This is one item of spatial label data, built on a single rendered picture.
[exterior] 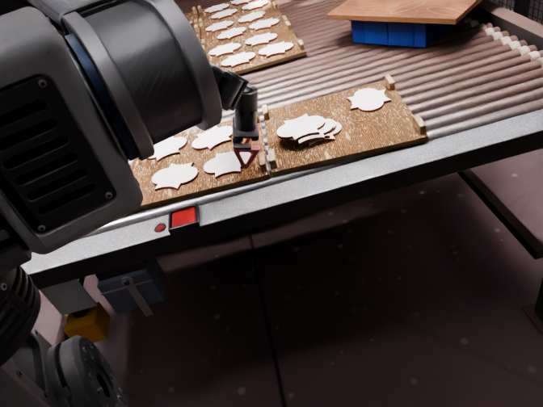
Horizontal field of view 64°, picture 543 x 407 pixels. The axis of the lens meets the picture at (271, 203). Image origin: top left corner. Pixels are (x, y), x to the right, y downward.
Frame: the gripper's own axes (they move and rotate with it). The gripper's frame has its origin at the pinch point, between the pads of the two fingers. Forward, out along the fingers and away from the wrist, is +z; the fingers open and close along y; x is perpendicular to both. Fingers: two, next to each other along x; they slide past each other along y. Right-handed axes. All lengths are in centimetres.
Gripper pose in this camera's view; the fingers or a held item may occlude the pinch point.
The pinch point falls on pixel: (244, 155)
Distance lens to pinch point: 121.4
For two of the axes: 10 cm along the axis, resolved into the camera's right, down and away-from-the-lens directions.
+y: 1.0, 6.4, -7.6
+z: -0.7, 7.7, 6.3
